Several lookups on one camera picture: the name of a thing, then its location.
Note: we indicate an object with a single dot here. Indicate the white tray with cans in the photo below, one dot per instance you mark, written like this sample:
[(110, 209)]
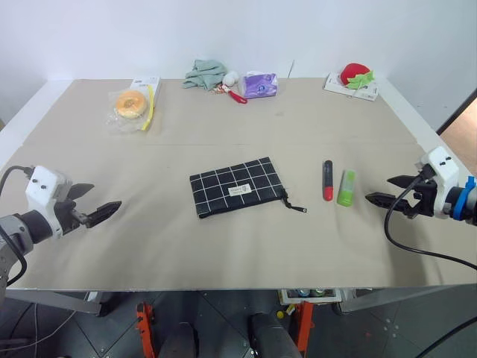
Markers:
[(311, 294)]

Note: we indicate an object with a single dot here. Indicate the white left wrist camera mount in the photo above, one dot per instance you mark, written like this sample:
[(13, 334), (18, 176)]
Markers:
[(43, 184)]

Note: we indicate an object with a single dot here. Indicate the purple tissue pack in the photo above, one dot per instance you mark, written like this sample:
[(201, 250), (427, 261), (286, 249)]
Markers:
[(259, 85)]

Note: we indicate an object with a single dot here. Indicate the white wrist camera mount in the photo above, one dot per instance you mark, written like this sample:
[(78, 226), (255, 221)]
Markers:
[(43, 184), (443, 168)]

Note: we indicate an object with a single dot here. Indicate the grey metal table frame bar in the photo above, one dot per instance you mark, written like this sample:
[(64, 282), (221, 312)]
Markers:
[(56, 301), (391, 298)]

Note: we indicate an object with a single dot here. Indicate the beige table cover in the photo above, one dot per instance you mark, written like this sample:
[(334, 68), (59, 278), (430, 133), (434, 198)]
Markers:
[(238, 246)]

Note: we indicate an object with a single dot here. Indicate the orange donut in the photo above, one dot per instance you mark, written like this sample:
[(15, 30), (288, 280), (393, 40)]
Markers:
[(130, 104)]

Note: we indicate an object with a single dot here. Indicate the small striped wrapper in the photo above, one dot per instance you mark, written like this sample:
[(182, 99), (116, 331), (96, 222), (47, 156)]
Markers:
[(220, 89)]

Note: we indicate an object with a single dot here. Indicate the dark door frame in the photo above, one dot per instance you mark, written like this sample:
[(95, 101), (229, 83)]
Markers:
[(460, 110)]

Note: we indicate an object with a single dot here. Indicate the pale green cloth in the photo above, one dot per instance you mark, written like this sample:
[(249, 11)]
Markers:
[(204, 74)]

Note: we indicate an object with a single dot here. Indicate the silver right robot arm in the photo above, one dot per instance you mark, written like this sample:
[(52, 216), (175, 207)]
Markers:
[(470, 207)]

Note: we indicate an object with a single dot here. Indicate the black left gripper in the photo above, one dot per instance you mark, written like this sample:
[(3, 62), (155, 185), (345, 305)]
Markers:
[(67, 218)]

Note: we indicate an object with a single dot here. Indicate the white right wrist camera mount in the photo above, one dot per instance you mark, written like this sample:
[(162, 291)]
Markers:
[(443, 168)]

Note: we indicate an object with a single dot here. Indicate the white ball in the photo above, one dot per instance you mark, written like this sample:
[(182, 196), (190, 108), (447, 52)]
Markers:
[(230, 78)]

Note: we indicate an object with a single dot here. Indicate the orange stand leg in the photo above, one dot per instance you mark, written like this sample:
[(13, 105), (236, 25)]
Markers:
[(146, 328), (305, 324)]

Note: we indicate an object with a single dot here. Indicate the bagel in plastic bag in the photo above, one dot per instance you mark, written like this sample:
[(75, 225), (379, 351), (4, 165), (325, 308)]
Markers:
[(119, 125)]

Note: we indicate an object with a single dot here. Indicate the black and red pen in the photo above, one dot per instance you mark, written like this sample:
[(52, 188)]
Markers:
[(328, 181)]

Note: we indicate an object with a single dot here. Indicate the red plush fruit green leaf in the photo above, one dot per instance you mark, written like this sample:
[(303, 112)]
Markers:
[(354, 74)]

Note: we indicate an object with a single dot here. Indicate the white flat box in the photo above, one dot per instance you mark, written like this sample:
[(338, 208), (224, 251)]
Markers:
[(153, 83)]

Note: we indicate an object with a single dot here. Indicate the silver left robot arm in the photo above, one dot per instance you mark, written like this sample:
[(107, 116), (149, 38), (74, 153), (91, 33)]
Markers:
[(16, 228)]

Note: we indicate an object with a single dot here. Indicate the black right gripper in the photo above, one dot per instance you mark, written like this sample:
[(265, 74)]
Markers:
[(423, 199)]

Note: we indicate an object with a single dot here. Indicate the green glue stick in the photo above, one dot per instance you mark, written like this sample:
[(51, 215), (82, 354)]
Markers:
[(346, 188)]

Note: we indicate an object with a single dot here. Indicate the small yellow object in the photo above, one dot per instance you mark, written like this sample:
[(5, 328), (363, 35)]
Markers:
[(280, 314)]

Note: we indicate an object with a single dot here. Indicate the black grid pencil pouch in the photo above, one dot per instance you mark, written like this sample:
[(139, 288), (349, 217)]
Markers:
[(234, 186)]

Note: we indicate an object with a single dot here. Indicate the dark rounded shape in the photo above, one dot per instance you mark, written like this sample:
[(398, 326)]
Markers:
[(270, 335)]

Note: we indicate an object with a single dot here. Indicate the white flat booklet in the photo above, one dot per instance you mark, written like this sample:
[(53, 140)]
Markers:
[(367, 92)]

